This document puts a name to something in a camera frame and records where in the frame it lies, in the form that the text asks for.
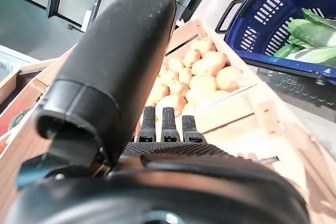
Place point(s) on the brown potato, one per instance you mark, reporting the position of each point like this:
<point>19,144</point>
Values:
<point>228,78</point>
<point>202,83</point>
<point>203,46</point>
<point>210,62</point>

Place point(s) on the blue plastic shopping basket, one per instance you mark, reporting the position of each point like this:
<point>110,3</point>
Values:
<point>236,40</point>

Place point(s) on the left five-finger robot hand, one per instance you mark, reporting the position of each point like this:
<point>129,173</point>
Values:
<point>113,64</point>

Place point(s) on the wooden slat crate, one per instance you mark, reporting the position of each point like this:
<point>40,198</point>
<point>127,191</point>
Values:
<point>15,161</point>
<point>262,140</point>
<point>183,35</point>

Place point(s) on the dark green cucumber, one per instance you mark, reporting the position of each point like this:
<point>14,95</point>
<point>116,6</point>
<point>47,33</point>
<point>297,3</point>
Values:
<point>286,50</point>

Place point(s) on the dark green broccoli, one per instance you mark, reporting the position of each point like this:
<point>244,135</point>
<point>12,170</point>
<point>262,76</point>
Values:
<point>19,119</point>

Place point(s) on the green napa cabbage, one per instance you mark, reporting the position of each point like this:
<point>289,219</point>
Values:
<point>312,33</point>
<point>317,56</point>
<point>320,16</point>

